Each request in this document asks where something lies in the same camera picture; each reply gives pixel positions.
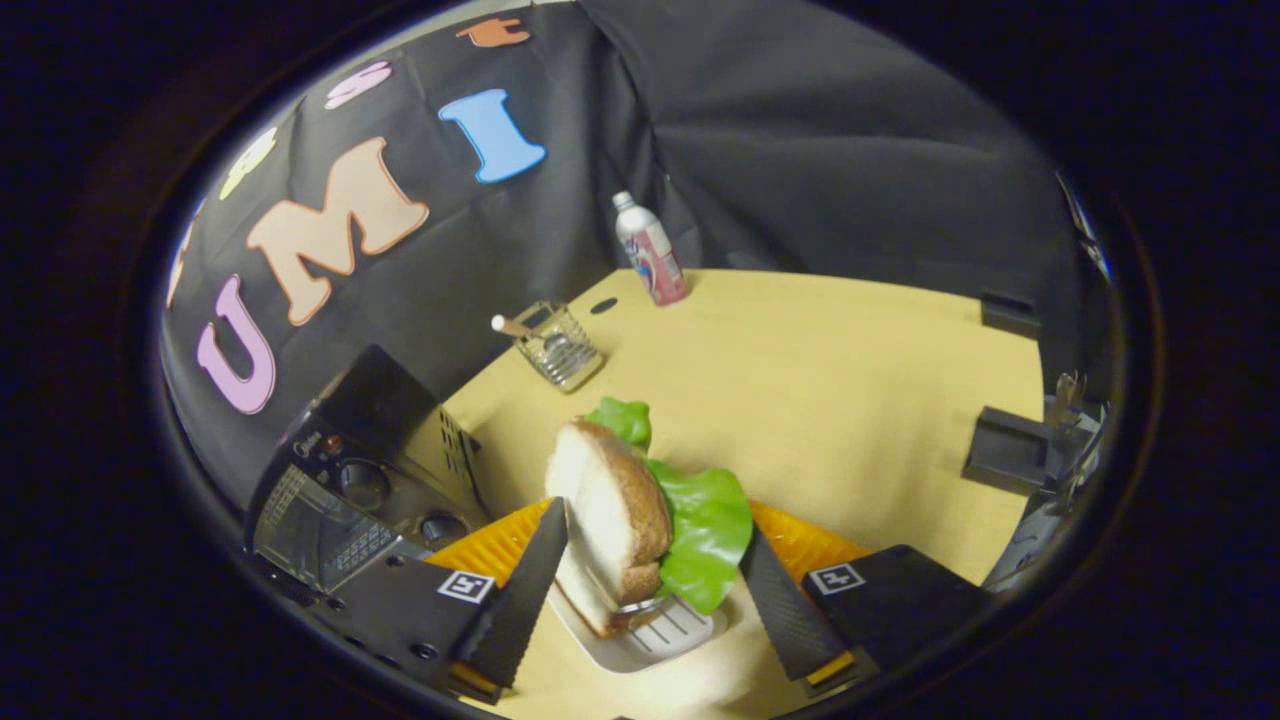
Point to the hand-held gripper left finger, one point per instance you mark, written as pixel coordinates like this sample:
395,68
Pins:
525,590

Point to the black toaster oven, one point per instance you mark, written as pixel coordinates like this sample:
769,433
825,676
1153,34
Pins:
380,420

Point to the black table clamp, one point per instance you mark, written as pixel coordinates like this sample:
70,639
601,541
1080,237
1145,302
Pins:
1008,315
1005,450

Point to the pink and white bottle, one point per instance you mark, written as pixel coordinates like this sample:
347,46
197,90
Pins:
652,255

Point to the white-tipped wooden stick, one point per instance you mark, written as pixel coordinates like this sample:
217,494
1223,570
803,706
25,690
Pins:
510,325

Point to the bread and lettuce sandwich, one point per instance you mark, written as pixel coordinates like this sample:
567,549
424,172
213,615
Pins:
610,500

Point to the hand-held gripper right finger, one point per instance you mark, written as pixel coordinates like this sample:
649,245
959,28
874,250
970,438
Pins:
780,610

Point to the white rectangular tray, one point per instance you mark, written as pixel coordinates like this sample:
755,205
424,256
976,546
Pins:
665,640

